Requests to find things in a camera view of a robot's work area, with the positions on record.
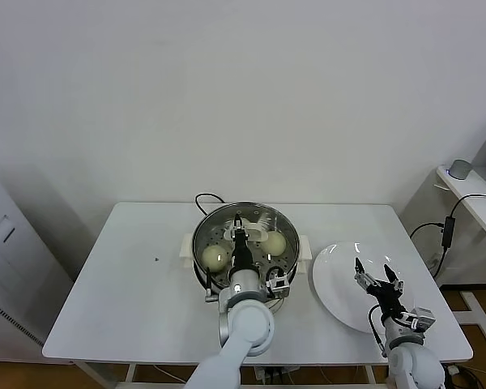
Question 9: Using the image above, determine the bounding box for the white storage cabinet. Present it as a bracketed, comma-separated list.
[0, 164, 73, 364]

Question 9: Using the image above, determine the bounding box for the white power strip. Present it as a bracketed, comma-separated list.
[253, 365, 301, 384]

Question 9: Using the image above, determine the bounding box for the black usb hub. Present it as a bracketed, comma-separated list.
[441, 216, 456, 248]

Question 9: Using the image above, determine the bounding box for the perforated steel steamer basket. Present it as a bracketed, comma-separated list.
[191, 201, 301, 293]

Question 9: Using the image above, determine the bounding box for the white steamed baozi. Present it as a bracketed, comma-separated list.
[202, 245, 228, 272]
[260, 231, 288, 257]

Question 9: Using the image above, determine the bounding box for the white desk foot frame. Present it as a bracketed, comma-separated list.
[439, 283, 486, 349]

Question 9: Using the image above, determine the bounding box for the black cooker power cable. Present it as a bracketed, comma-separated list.
[194, 193, 228, 218]

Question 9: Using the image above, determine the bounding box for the round white plate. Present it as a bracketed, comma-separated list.
[311, 241, 415, 335]

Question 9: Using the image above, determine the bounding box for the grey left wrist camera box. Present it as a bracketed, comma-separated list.
[266, 270, 292, 300]

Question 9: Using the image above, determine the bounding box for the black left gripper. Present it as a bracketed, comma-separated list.
[228, 215, 255, 274]

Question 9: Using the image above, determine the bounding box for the white table frame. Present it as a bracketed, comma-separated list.
[70, 358, 390, 389]

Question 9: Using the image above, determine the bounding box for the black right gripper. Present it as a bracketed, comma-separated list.
[353, 257, 409, 322]

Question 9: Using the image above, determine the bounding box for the black hub cable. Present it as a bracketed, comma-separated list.
[432, 246, 448, 277]
[449, 193, 486, 220]
[408, 221, 445, 240]

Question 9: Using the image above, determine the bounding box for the grey cylinder speaker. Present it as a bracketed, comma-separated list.
[447, 159, 473, 179]

